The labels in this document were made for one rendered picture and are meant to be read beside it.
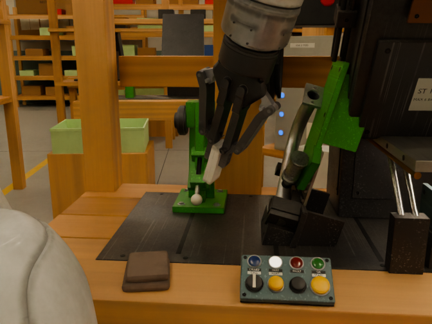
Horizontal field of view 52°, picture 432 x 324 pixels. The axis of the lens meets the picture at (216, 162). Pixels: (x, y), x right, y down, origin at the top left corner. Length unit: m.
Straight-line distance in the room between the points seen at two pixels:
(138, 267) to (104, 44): 0.70
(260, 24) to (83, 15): 0.84
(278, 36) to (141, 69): 0.85
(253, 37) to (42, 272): 0.35
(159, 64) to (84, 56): 0.21
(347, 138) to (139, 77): 0.70
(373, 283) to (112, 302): 0.44
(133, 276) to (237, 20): 0.45
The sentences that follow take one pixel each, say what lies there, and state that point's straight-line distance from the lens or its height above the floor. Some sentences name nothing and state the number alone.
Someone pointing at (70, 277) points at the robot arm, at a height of 1.13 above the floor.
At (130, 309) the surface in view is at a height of 0.88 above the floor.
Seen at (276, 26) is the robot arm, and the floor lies 1.32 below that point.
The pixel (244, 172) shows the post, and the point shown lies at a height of 0.95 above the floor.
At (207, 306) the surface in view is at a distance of 0.74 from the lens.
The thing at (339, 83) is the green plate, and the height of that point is 1.23.
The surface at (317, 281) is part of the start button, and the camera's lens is 0.74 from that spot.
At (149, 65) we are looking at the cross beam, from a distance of 1.35.
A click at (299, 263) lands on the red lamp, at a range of 0.76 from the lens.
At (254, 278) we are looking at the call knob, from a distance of 0.74.
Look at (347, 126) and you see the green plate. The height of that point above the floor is 1.15.
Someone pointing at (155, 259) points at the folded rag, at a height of 0.93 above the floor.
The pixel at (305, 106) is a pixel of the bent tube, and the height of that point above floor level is 1.18.
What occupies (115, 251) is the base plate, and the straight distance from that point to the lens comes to 0.93.
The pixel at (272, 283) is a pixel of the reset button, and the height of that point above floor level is 0.93.
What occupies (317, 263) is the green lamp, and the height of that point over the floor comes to 0.95.
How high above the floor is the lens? 1.30
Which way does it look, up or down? 14 degrees down
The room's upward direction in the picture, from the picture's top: straight up
